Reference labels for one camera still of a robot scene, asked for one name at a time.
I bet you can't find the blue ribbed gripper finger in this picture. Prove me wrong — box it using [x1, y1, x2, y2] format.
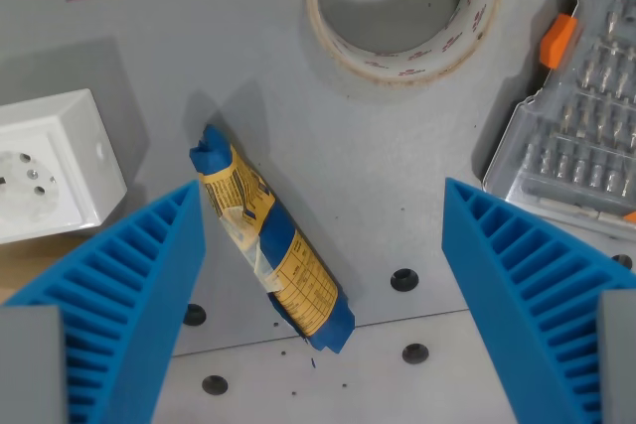
[0, 179, 207, 424]
[441, 177, 636, 424]

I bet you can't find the blue and yellow bag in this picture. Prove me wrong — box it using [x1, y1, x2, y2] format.
[189, 123, 356, 354]

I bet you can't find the light wooden board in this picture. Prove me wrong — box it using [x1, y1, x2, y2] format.
[0, 230, 103, 305]

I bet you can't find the clear screwdriver bit case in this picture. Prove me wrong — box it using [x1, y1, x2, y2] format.
[481, 0, 636, 240]

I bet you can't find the white tape roll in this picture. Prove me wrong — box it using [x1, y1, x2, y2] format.
[305, 0, 504, 89]

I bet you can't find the white wall socket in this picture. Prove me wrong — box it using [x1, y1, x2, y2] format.
[0, 88, 129, 245]

